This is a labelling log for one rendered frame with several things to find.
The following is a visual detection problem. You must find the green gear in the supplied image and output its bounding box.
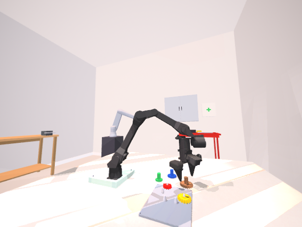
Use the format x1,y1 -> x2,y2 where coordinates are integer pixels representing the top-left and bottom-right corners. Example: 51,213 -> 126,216
155,172 -> 163,182

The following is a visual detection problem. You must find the blue gear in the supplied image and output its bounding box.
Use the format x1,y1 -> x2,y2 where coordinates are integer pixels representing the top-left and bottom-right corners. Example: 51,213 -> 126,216
167,169 -> 176,179

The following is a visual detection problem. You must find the orange gear with hub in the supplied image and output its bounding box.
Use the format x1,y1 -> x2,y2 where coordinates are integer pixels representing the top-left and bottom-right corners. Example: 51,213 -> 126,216
180,177 -> 193,189

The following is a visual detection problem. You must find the red gear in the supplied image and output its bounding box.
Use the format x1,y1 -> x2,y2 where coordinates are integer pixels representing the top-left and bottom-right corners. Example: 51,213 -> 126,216
163,184 -> 172,189

